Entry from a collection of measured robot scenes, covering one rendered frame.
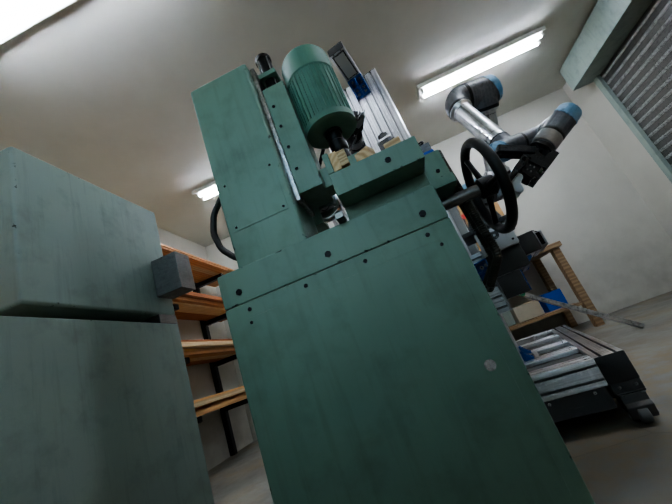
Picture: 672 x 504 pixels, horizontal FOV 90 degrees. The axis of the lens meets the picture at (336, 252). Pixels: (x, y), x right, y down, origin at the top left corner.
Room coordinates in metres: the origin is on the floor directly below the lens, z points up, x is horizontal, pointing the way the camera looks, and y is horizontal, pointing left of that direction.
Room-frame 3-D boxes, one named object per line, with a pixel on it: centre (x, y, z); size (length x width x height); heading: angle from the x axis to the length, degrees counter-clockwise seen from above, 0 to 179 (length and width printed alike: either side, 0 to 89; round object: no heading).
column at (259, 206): (0.99, 0.16, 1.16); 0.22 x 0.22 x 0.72; 82
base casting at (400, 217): (0.97, -0.01, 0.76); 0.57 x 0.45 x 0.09; 82
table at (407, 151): (0.96, -0.24, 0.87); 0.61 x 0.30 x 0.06; 172
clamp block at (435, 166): (0.95, -0.32, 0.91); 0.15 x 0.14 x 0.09; 172
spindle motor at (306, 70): (0.95, -0.13, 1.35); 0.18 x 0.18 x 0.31
